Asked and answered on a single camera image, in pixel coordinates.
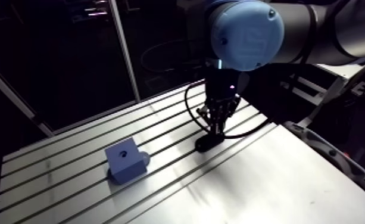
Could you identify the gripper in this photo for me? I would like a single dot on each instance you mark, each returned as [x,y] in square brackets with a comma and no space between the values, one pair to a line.
[221,84]

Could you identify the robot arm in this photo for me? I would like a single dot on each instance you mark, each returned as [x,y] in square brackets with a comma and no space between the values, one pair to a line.
[247,34]

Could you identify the black oval holder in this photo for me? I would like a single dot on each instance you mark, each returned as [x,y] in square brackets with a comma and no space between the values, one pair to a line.
[207,143]

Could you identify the dark blue-grey block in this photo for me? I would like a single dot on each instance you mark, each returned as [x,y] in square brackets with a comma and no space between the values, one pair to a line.
[124,162]

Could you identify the grey metal post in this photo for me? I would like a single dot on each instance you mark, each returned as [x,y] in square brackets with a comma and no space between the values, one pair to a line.
[124,47]
[10,94]

